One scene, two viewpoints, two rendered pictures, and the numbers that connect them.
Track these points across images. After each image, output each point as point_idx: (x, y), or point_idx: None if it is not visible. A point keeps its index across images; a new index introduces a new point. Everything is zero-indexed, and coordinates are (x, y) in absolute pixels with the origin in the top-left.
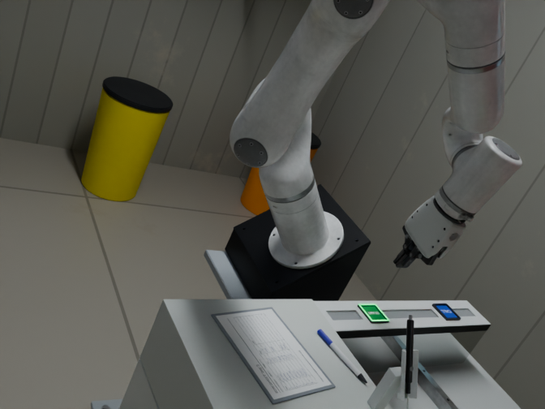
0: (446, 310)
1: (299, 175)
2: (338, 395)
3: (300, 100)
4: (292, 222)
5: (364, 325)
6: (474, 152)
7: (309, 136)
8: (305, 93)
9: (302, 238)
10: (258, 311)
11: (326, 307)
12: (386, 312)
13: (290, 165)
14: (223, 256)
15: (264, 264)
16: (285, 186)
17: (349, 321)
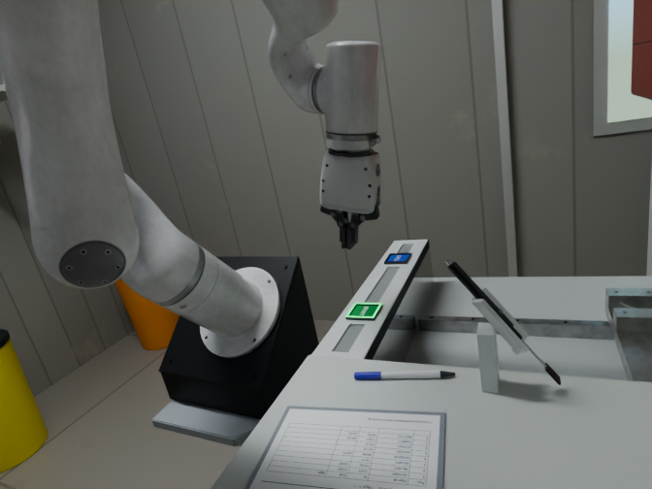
0: (397, 257)
1: (179, 248)
2: (460, 418)
3: (95, 142)
4: (215, 305)
5: (374, 328)
6: (330, 68)
7: (150, 202)
8: (93, 127)
9: (238, 310)
10: (281, 427)
11: (328, 348)
12: (368, 300)
13: (159, 246)
14: (176, 407)
15: (225, 372)
16: (175, 273)
17: (360, 338)
